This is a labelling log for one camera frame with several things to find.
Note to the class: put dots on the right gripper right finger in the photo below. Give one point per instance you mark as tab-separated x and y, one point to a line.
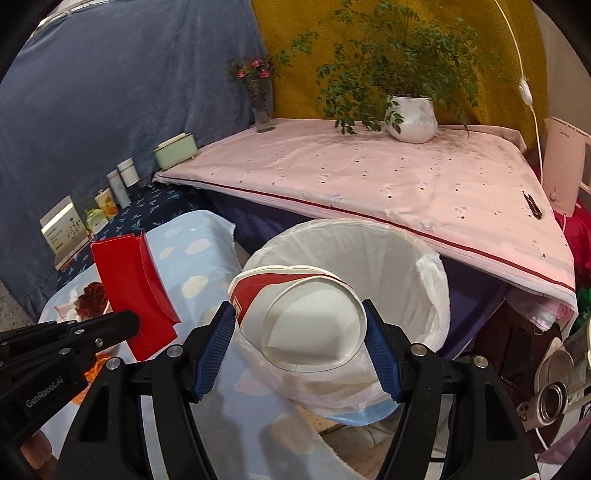
486	437

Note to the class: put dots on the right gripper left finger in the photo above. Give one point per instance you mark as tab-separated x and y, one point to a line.
107	439

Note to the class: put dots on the orange plastic bag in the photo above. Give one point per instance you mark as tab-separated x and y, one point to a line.
93	372

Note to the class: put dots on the dark red velvet scrunchie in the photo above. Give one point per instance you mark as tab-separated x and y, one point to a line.
92	302

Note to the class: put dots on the red paper bag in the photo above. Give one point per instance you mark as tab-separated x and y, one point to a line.
131	282

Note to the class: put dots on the red white paper cup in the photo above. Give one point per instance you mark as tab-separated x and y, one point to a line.
300	318

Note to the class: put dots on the white lined trash bin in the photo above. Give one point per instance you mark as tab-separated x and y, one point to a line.
352	394

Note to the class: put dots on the metal can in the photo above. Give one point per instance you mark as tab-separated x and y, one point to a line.
544	408

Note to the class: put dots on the white card box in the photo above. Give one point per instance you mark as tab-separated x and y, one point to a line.
64	231

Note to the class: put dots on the white green small box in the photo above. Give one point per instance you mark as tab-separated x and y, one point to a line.
96	220

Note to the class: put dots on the orange printed small box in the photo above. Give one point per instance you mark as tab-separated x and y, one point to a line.
106	203

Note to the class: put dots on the light blue patterned tablecloth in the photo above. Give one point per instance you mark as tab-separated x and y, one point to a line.
249	431

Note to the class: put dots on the white tall bottle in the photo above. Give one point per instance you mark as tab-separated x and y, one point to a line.
118	189

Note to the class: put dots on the navy floral cloth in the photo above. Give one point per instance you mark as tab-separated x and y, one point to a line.
157	204

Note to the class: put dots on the white jar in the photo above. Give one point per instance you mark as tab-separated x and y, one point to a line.
128	172

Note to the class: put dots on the black hair clip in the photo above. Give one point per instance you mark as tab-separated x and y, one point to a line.
535	210

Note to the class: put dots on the pink bed sheet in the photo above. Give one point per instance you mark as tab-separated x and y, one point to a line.
462	192

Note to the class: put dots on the mint green tissue box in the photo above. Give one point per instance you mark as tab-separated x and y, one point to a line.
175	150

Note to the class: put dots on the blue velvet backdrop cloth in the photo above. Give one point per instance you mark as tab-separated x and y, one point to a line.
104	85

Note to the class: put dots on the pink electric kettle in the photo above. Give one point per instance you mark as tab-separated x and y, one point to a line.
566	152

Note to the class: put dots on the glass vase with flowers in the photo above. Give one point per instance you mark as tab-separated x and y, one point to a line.
255	75

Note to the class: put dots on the white potted green plant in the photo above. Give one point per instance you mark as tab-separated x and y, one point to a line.
387	52

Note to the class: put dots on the yellow backdrop cloth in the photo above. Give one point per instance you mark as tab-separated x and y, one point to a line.
508	27

